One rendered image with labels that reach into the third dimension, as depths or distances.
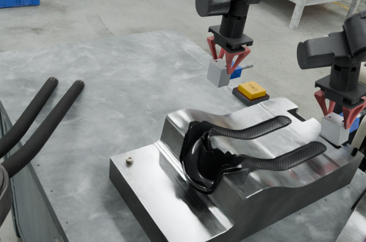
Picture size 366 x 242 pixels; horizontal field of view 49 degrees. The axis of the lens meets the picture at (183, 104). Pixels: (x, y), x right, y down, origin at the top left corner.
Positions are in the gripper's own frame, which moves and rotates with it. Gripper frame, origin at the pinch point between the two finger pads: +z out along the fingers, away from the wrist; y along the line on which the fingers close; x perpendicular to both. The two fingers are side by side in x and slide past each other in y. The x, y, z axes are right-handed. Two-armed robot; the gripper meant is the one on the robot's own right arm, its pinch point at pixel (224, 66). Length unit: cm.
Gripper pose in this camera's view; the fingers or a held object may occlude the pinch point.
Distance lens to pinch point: 103.4
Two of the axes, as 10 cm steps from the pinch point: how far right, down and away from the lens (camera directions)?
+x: 8.3, -2.3, 5.2
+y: 5.5, 5.3, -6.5
